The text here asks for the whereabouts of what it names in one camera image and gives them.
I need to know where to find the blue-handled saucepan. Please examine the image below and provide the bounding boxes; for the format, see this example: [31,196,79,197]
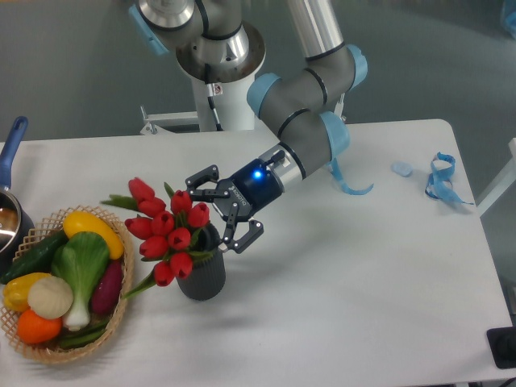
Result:
[1,116,34,275]

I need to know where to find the white metal frame right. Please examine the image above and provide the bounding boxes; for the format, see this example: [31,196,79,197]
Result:
[476,138,515,217]

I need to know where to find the black device table corner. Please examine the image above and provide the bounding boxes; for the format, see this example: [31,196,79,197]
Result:
[486,327,515,369]

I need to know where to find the yellow bell pepper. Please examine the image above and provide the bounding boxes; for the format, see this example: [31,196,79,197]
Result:
[2,273,51,312]

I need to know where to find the green pea pods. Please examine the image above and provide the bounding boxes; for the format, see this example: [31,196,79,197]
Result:
[57,319,108,350]

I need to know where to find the red tulip bouquet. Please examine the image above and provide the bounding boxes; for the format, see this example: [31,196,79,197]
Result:
[103,177,213,298]

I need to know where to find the white garlic bulb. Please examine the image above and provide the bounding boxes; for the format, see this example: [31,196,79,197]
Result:
[27,276,73,319]

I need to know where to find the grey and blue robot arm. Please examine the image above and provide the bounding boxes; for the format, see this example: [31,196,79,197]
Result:
[129,1,368,252]

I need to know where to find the green bok choy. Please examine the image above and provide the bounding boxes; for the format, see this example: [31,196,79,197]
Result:
[52,231,110,331]

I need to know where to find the woven wicker basket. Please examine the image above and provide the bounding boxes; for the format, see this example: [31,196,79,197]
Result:
[1,206,135,364]

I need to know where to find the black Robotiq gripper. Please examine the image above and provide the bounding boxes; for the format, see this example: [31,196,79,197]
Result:
[184,158,285,255]

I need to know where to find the green cucumber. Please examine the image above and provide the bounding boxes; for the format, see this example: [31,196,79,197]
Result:
[1,230,68,285]

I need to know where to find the dark grey ribbed vase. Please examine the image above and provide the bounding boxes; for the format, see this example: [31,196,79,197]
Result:
[177,225,226,301]

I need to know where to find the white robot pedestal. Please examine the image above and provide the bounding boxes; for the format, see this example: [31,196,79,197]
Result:
[139,23,347,135]

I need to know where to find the light blue small cap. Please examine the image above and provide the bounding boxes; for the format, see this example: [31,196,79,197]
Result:
[390,161,413,177]

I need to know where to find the blue ribbon strip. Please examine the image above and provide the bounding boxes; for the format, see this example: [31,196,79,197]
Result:
[328,158,374,196]

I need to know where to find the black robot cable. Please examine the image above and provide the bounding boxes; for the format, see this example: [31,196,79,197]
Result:
[203,64,224,132]

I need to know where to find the purple sweet potato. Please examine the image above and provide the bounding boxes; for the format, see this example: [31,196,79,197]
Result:
[90,260,123,315]

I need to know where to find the orange fruit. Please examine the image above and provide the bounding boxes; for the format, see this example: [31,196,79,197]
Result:
[16,309,62,344]

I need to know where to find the blue ribbon right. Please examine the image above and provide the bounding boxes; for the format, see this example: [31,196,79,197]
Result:
[425,152,473,206]

